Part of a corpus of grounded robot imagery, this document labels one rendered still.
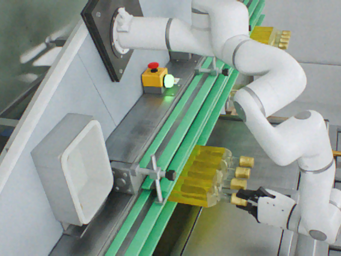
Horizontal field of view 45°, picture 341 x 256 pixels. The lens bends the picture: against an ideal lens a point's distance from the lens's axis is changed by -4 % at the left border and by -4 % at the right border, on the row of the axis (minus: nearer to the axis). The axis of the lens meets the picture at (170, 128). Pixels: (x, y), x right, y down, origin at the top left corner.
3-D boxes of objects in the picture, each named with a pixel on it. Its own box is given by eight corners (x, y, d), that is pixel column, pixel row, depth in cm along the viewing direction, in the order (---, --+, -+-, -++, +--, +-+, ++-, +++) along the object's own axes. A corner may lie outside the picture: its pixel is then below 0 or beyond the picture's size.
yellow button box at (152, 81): (142, 92, 149) (162, 94, 147) (139, 73, 145) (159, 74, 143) (150, 83, 155) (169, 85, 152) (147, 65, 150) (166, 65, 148)
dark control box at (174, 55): (169, 59, 170) (189, 60, 167) (167, 41, 166) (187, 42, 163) (176, 51, 176) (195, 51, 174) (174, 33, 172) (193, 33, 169)
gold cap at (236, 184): (230, 192, 127) (244, 193, 126) (230, 182, 125) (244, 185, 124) (233, 184, 130) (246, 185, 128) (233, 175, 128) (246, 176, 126)
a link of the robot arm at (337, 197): (339, 216, 97) (351, 189, 102) (299, 203, 103) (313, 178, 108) (333, 251, 106) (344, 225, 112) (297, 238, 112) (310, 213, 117)
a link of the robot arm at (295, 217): (305, 224, 117) (296, 221, 119) (308, 202, 112) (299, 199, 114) (296, 241, 112) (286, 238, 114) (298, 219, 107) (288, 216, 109)
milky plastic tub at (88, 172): (56, 222, 106) (85, 229, 103) (30, 152, 94) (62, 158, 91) (88, 179, 119) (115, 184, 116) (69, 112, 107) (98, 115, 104)
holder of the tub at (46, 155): (61, 234, 109) (86, 240, 106) (29, 152, 94) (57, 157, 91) (91, 192, 122) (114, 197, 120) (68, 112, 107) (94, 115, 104)
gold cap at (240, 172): (234, 179, 132) (248, 181, 130) (234, 171, 130) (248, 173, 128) (237, 172, 134) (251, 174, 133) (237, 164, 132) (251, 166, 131)
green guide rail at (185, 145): (141, 188, 122) (167, 193, 120) (141, 185, 122) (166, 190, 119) (252, 0, 256) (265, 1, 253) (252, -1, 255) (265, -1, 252)
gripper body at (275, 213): (299, 222, 118) (264, 210, 124) (302, 196, 113) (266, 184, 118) (289, 239, 113) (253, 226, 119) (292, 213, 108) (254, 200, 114)
